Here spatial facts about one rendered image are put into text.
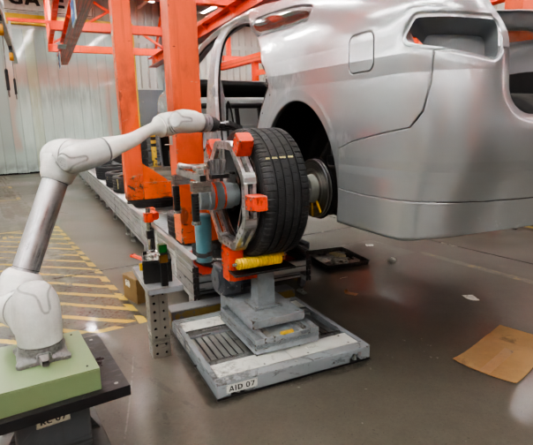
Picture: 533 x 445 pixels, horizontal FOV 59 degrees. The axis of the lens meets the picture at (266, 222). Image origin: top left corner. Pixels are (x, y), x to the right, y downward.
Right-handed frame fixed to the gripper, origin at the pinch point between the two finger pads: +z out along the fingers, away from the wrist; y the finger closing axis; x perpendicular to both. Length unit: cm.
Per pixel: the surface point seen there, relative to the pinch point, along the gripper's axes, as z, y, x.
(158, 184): 101, -205, 9
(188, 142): -3.1, -35.6, 0.8
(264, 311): 7, -6, -97
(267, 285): 12, -5, -85
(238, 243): -14, 3, -60
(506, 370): 64, 94, -139
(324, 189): 27, 30, -38
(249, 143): -18.1, 22.7, -15.3
